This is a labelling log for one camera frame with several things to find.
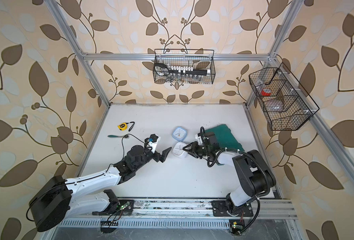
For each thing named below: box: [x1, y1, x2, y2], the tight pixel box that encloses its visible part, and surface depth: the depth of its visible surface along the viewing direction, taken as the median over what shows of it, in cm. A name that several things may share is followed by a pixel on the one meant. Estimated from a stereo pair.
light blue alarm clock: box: [172, 126, 188, 142], surface depth 102 cm
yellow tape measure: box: [117, 122, 128, 131], surface depth 107 cm
